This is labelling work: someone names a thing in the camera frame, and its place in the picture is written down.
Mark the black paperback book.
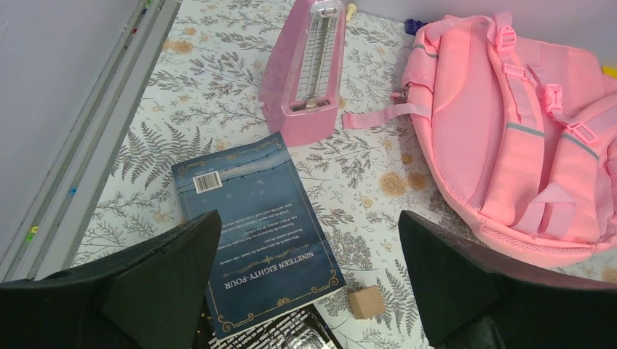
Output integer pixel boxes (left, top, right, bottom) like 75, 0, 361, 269
191, 305, 342, 349

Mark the purple toy brick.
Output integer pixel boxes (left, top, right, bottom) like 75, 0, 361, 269
404, 18, 427, 36

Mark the small wooden cube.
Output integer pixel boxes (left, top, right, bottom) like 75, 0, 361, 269
348, 285, 386, 320

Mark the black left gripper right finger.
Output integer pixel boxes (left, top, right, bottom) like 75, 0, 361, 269
398, 211, 616, 348

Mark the yellow toy block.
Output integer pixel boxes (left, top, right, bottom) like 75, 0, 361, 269
602, 65, 617, 79

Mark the cream small toy piece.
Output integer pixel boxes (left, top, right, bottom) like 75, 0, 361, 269
346, 3, 357, 23

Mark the pink metronome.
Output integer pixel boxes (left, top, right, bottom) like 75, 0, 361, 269
258, 0, 346, 147

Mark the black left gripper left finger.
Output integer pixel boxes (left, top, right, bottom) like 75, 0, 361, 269
1, 211, 222, 348

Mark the floral patterned table mat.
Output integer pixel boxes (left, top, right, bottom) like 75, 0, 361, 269
72, 0, 617, 349

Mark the blue Nineteen Eighty-Four book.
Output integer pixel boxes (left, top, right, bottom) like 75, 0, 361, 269
172, 133, 345, 340

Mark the pink student backpack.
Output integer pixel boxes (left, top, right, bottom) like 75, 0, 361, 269
342, 12, 616, 268

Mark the aluminium frame rail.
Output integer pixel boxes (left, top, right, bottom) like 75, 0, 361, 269
1, 1, 181, 282

